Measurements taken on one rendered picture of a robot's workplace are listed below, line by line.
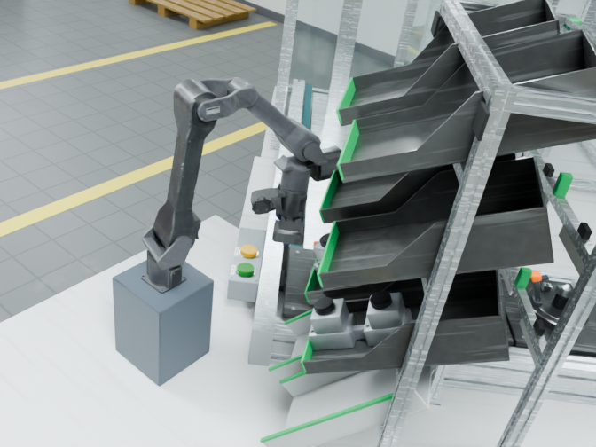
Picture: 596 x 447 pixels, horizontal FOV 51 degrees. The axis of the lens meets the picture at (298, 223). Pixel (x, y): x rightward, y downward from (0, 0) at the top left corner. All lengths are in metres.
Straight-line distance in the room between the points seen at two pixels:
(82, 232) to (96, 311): 1.74
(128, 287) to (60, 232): 2.00
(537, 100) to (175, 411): 0.91
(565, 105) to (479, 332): 0.32
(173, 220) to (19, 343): 0.47
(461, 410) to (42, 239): 2.28
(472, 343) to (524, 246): 0.16
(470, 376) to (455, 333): 0.58
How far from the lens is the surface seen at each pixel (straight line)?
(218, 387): 1.32
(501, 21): 0.93
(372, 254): 0.84
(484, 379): 1.42
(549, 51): 0.79
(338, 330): 0.91
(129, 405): 1.30
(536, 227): 0.74
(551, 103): 0.65
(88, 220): 3.29
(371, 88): 0.96
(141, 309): 1.22
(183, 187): 1.12
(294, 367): 1.13
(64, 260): 3.04
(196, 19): 6.03
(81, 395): 1.32
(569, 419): 1.49
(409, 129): 0.80
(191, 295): 1.22
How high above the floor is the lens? 1.86
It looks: 34 degrees down
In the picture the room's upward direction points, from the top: 9 degrees clockwise
